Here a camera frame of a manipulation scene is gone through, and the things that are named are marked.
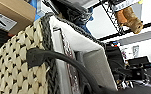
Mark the red white printed packet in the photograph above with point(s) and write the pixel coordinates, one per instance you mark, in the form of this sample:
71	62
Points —
68	56

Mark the black shoe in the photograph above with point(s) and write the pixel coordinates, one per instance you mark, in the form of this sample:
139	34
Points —
71	5

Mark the small blue box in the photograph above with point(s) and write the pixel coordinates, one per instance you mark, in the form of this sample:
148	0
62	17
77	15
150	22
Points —
36	4

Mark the cardboard box white label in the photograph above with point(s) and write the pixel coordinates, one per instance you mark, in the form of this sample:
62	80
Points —
14	10

